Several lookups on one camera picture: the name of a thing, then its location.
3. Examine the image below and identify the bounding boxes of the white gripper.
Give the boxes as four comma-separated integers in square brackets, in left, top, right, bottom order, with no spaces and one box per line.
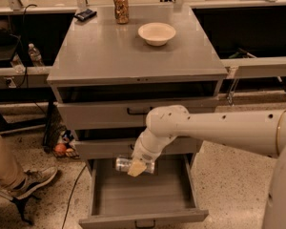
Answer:
[128,138,164,177]

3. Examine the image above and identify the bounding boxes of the silver blue redbull can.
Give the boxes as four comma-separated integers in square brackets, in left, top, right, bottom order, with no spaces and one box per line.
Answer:
[115,156,154,174]

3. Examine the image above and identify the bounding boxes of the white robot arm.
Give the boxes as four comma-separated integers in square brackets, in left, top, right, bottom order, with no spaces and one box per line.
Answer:
[128,105,286,229]

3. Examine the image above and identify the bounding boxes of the grey bottom drawer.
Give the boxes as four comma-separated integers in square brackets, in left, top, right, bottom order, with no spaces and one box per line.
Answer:
[79,155,208,229]

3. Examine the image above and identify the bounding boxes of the grey drawer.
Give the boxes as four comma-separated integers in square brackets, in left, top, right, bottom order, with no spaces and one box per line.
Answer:
[58,97,218,130]
[79,155,208,229]
[74,136,202,159]

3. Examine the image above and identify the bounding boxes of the grey top drawer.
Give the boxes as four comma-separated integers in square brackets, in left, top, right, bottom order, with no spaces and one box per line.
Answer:
[58,97,218,130]

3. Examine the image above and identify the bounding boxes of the grey middle drawer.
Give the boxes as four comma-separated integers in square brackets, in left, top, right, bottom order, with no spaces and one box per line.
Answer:
[74,136,202,159]

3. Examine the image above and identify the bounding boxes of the grey drawer cabinet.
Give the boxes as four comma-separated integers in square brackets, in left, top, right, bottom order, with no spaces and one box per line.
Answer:
[47,4,229,229]

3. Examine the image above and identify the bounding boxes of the tall brown patterned can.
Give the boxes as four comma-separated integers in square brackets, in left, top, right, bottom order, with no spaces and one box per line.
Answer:
[113,0,129,24]

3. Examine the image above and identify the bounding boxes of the snack pile on floor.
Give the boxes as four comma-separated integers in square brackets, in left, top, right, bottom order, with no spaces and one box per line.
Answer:
[52,130,79,158]

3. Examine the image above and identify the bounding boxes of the grey sneaker shoe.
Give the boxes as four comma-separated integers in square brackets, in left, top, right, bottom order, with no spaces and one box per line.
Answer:
[10,167,58,199]

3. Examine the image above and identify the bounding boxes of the black chair base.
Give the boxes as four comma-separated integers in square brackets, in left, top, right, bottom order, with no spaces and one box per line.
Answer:
[0,190,36,226]

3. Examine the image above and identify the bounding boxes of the white ceramic bowl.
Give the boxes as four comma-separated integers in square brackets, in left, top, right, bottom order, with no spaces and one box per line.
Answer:
[138,23,176,47]

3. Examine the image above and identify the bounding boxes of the person leg khaki trousers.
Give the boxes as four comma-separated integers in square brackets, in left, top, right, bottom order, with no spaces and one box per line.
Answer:
[0,136,26,190]

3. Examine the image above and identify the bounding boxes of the clear plastic water bottle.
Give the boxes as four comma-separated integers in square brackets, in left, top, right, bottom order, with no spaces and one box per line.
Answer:
[28,43,44,67]

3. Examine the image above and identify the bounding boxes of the black phone on cabinet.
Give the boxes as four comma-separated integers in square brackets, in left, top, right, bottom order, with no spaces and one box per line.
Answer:
[73,9,97,22]

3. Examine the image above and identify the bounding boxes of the black cable on floor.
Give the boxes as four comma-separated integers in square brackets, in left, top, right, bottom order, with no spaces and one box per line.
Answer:
[60,164,88,229]

